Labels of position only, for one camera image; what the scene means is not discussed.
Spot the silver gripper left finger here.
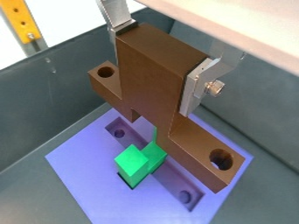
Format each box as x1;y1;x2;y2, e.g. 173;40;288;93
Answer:
97;0;138;43

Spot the purple base board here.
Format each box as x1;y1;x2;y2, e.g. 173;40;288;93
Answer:
45;108;256;224

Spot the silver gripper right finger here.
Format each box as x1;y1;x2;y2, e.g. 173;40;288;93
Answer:
179;39;246;116

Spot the brown T-shaped block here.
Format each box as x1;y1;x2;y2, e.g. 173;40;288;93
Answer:
89;24;245;193

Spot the green U-shaped block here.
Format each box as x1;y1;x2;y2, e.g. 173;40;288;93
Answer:
115;131;167;188

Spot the yellow perforated bar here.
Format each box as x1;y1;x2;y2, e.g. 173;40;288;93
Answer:
0;0;43;44

